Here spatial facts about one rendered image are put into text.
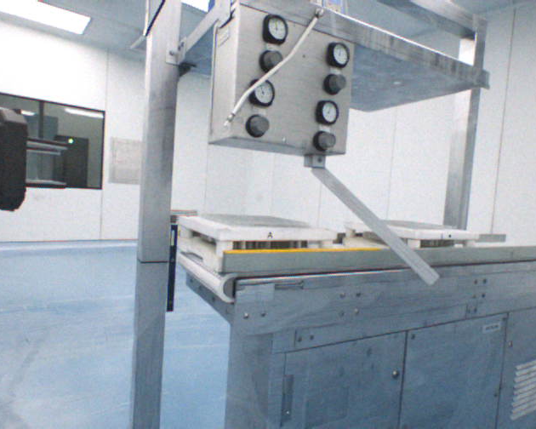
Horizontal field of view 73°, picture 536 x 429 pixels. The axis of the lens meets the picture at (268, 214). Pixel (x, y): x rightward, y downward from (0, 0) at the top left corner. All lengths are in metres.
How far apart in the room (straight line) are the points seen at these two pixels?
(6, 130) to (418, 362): 0.96
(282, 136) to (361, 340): 0.50
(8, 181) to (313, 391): 0.66
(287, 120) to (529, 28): 3.91
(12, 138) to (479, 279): 1.00
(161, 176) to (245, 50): 0.37
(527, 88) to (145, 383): 3.93
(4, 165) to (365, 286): 0.62
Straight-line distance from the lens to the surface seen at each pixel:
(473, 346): 1.22
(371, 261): 0.76
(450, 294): 0.98
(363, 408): 0.96
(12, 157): 0.52
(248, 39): 0.58
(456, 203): 1.49
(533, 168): 4.03
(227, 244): 0.59
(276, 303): 0.64
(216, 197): 6.58
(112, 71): 6.14
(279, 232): 0.63
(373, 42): 0.73
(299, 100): 0.60
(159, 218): 0.83
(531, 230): 4.01
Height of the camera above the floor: 0.97
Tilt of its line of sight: 3 degrees down
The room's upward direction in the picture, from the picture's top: 4 degrees clockwise
